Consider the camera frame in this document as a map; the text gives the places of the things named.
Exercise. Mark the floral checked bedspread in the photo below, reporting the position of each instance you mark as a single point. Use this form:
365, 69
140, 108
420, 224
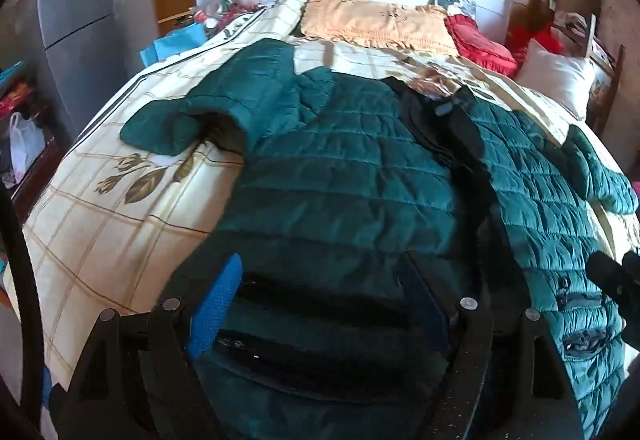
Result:
125, 230

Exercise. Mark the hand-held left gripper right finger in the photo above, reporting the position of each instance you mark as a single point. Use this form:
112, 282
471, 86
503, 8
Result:
462, 335

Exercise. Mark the yellow frilled pillow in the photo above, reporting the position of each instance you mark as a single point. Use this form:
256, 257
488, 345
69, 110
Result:
370, 22

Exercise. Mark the grey refrigerator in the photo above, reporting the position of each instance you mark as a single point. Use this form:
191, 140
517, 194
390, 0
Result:
85, 19

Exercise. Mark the blue box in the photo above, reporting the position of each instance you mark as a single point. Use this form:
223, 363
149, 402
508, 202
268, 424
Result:
172, 44

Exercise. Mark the red heart-shaped pillow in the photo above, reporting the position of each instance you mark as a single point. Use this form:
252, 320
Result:
480, 47

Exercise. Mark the white pillow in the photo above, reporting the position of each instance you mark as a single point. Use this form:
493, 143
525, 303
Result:
555, 74

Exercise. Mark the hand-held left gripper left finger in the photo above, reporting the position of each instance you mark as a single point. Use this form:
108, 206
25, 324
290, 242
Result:
216, 305

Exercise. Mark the clear bag of bottles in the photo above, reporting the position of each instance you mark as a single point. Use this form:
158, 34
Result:
215, 9

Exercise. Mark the wooden chair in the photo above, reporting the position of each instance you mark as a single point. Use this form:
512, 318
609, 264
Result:
602, 64

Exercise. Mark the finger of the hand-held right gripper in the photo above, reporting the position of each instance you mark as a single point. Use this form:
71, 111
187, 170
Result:
605, 272

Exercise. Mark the white plastic bag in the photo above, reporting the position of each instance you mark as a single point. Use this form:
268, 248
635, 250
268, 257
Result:
26, 147

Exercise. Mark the red cloth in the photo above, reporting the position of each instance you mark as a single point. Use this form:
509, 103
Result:
547, 39

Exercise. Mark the photo print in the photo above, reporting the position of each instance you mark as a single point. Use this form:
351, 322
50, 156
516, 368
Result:
457, 2

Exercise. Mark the dark green quilted jacket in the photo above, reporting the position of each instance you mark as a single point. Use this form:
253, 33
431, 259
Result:
350, 159

